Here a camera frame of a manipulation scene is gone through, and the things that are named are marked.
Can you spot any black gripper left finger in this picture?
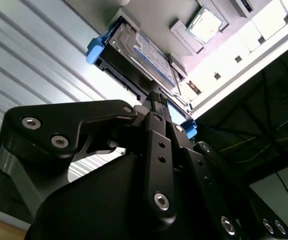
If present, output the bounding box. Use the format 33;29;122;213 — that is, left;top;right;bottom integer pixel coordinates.
0;91;178;225

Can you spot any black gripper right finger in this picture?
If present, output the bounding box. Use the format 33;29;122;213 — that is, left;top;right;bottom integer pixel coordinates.
158;92;288;240

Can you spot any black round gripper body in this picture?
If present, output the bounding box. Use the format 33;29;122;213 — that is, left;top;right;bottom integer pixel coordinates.
26;151;226;240

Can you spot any hard disk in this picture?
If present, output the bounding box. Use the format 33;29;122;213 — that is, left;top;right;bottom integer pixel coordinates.
85;15;197;140

